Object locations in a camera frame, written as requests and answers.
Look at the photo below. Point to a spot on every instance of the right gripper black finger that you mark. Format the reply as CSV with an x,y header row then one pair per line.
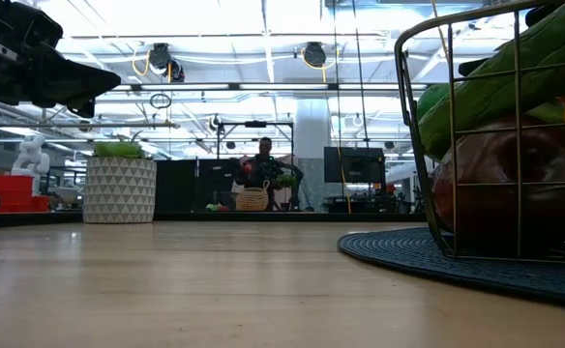
x,y
473,66

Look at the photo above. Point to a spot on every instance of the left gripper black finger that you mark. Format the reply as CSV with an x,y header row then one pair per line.
x,y
74,79
81,108

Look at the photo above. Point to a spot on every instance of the green cucumber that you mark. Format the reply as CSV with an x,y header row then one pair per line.
x,y
495,92

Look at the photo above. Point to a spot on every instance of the dark red apple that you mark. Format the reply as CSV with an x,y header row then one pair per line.
x,y
495,193

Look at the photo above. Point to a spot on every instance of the wicker basket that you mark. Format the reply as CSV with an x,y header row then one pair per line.
x,y
252,198

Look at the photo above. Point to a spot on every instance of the succulent in white pot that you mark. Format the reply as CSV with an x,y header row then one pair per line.
x,y
118,188

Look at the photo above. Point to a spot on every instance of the red storage box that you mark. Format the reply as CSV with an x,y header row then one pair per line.
x,y
14,193

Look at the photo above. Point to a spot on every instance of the black partition panel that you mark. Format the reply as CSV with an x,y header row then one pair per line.
x,y
181,183

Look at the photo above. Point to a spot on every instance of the black computer monitor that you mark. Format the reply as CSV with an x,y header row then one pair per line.
x,y
355,164

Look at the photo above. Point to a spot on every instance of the person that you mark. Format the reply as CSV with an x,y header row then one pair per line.
x,y
263,166

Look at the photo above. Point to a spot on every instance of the dark round plate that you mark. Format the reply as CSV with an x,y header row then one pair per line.
x,y
384,251

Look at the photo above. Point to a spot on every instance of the black metal rack frame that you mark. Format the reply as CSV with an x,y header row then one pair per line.
x,y
256,124

